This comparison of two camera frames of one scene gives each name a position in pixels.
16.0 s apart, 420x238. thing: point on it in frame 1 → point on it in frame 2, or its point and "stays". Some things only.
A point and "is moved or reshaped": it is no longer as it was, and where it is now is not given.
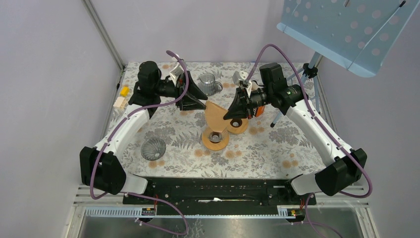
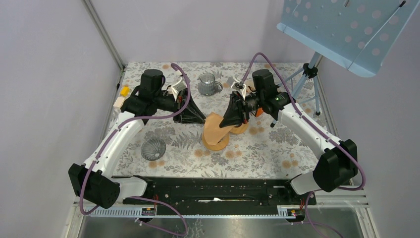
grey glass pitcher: (207, 84) stays
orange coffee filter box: (260, 110) stays
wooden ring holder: (243, 125) stays
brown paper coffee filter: (215, 114) is moved or reshaped
